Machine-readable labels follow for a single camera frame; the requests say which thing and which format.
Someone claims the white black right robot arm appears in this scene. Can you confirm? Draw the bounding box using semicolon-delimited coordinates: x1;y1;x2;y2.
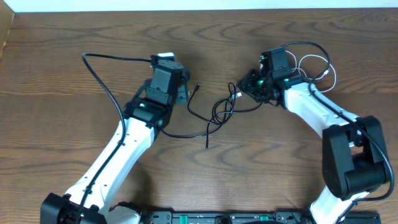
238;70;394;223

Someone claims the white USB cable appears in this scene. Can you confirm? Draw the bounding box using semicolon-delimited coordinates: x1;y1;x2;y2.
284;49;338;93

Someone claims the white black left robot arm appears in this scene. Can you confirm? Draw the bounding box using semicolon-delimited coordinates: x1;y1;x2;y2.
40;79;189;223

